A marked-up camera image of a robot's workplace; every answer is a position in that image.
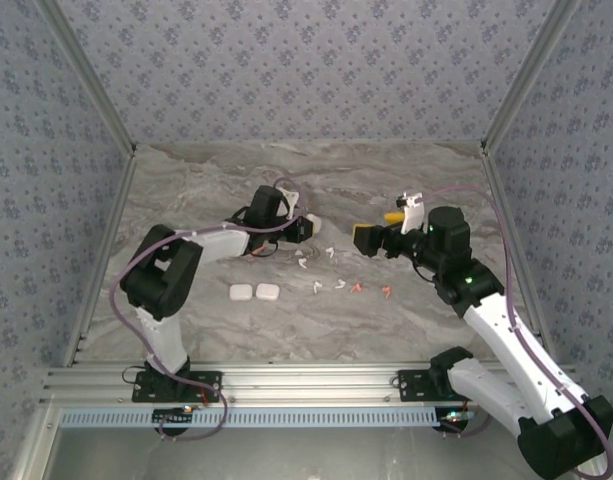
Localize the small circuit board with light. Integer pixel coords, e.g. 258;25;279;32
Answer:
151;405;195;435
434;407;475;435

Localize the grey metal panel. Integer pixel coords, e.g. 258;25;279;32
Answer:
45;427;532;480

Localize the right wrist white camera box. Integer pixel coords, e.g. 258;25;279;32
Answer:
394;192;427;235

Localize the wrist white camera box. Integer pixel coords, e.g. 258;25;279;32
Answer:
394;192;427;235
277;187;302;211

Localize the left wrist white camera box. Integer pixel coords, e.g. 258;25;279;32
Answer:
277;187;302;211

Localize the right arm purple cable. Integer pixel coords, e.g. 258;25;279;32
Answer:
420;185;613;480

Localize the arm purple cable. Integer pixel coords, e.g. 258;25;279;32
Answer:
109;175;307;442
420;185;613;480

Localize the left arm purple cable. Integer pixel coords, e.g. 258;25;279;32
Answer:
109;175;307;442

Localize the aluminium table side rail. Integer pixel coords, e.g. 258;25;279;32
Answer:
480;147;560;364
60;147;140;369

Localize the thin aluminium table edge rail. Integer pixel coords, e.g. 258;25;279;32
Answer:
134;141;486;149

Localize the wide aluminium mounting rail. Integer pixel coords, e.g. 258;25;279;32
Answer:
39;363;577;405

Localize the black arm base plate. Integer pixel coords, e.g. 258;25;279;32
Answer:
395;368;467;402
130;371;224;404

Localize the aluminium corner post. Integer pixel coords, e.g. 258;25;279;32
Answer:
478;0;585;156
38;0;138;156

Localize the slotted pale cable duct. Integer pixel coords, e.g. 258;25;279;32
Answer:
59;405;440;429

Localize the aluminium lower frame post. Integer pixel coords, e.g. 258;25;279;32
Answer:
8;404;62;480

